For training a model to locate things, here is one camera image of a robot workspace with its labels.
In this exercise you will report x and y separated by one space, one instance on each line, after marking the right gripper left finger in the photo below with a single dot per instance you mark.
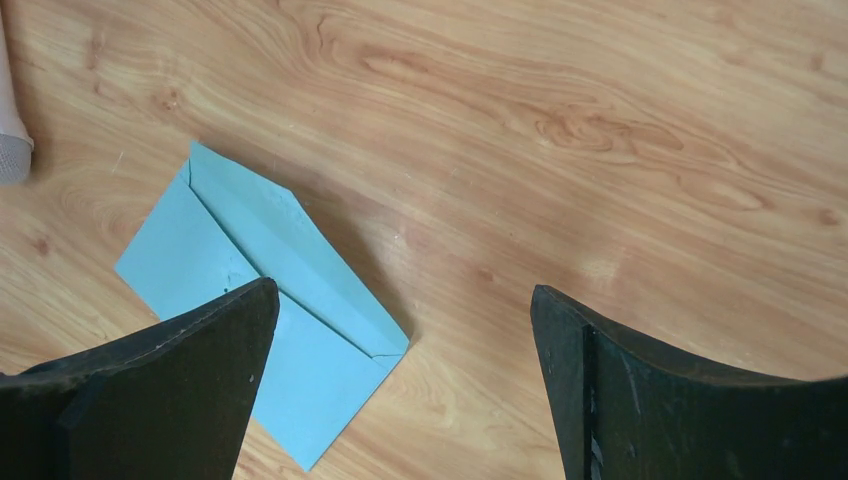
171 401

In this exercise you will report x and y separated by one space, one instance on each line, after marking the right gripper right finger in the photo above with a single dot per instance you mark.
626 405

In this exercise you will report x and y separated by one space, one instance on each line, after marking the pink toy microphone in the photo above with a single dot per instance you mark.
16 145

